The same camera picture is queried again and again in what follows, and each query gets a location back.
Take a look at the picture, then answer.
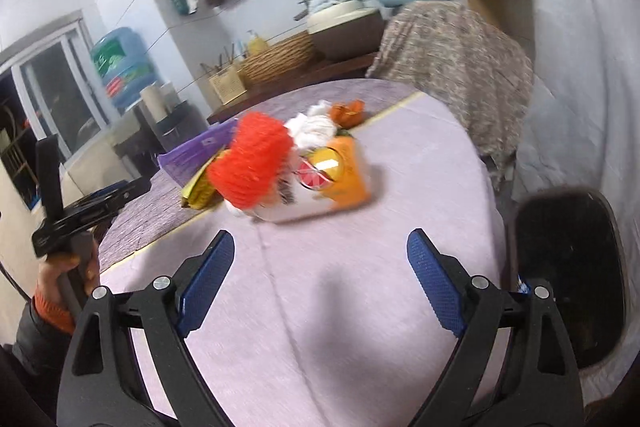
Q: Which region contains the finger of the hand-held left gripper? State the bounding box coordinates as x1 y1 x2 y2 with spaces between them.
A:
67 176 152 223

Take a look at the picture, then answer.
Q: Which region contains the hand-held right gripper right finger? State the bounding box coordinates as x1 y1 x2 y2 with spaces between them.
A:
406 228 586 427

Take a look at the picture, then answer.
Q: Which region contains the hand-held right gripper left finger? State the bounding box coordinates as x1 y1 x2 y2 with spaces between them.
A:
57 229 236 427

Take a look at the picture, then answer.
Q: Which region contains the red foam fruit net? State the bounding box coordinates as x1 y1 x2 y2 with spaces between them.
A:
206 111 296 210

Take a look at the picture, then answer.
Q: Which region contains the black trash bin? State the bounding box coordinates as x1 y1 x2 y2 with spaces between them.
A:
509 188 630 372

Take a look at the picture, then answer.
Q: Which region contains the white orange snack packet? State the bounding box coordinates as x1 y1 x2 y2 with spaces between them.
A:
224 138 374 226

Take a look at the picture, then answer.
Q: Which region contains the white tissue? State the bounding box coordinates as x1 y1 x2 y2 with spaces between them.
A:
284 102 337 154

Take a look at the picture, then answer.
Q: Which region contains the orange peel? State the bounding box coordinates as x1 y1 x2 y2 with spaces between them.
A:
327 99 367 128

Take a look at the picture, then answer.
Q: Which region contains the person's left forearm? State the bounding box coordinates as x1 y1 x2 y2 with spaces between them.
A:
9 294 77 380

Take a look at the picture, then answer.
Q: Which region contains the person's left hand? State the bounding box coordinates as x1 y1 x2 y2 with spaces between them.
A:
32 234 101 323

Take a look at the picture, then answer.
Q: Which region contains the black water dispenser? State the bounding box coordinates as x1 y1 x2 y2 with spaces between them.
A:
111 99 210 180

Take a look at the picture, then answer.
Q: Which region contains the paper cup dispenser tube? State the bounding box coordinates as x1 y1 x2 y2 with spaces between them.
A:
140 82 172 124

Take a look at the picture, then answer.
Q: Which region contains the window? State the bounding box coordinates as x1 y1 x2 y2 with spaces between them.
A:
0 11 110 208

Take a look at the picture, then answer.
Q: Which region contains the blue water jug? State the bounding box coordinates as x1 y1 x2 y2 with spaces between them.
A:
90 27 162 110

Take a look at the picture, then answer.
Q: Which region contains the chopstick holder box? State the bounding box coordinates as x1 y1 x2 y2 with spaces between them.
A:
201 57 249 106

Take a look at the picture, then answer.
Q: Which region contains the yellow soap bottle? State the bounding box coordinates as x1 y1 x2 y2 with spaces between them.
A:
245 30 269 56

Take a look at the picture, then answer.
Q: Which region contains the wicker basket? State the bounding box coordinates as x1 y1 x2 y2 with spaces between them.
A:
239 32 319 86

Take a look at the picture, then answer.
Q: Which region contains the floral patterned cloth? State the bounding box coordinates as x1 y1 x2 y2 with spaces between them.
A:
365 0 535 192

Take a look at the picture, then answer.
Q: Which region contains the dark wooden counter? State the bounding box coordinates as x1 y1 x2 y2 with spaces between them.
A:
206 52 382 126

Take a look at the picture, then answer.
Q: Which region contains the white cover cloth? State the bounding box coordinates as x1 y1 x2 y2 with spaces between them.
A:
514 0 640 408

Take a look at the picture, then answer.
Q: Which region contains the brown wash basin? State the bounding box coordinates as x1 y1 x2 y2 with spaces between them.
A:
306 1 387 60

